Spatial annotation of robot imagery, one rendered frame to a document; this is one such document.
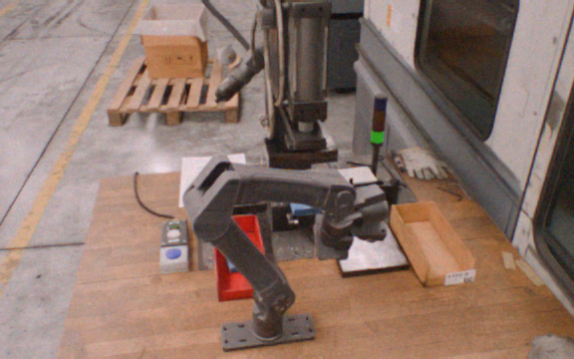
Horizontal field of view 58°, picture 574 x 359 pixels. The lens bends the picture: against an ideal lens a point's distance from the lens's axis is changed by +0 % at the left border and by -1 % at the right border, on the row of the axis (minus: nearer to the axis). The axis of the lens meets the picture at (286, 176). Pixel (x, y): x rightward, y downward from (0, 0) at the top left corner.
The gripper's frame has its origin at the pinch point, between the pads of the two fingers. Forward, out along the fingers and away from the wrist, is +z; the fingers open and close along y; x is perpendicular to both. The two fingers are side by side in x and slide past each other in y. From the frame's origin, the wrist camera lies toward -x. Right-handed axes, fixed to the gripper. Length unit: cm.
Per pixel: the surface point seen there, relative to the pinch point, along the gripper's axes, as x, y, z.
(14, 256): 140, 59, 156
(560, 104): -55, 28, -18
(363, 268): -10.1, -1.3, 9.2
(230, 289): 22.0, -5.5, 9.8
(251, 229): 16.8, 14.0, 19.8
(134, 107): 104, 204, 221
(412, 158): -37, 46, 35
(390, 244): -18.8, 6.4, 13.2
